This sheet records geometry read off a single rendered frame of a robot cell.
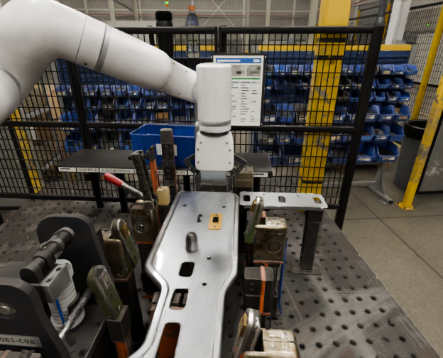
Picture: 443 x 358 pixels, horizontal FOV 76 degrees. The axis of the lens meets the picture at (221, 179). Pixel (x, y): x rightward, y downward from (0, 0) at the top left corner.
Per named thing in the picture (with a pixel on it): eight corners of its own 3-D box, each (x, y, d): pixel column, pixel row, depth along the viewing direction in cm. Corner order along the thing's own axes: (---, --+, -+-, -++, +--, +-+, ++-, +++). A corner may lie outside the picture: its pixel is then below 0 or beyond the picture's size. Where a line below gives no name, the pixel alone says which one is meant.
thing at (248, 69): (262, 128, 127) (266, 52, 115) (211, 127, 129) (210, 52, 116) (261, 127, 129) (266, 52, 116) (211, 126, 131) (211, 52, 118)
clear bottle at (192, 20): (199, 58, 123) (198, 4, 115) (184, 58, 124) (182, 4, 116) (201, 57, 129) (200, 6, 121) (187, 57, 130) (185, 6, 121)
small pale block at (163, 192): (174, 280, 104) (166, 191, 89) (165, 279, 105) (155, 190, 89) (177, 273, 108) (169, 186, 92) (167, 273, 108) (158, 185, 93)
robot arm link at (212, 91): (192, 116, 75) (205, 124, 67) (189, 62, 69) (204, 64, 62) (221, 113, 78) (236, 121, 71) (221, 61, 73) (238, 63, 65)
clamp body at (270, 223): (283, 326, 87) (295, 232, 73) (244, 324, 88) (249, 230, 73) (280, 302, 96) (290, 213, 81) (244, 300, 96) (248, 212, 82)
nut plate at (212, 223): (221, 229, 81) (221, 226, 81) (207, 229, 82) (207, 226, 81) (222, 214, 89) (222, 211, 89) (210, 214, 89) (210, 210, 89)
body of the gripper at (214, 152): (192, 131, 70) (194, 172, 75) (233, 131, 70) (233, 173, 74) (197, 123, 77) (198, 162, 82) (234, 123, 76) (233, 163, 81)
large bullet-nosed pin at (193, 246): (197, 256, 73) (196, 235, 71) (185, 256, 74) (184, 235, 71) (199, 248, 76) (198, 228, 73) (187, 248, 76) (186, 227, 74)
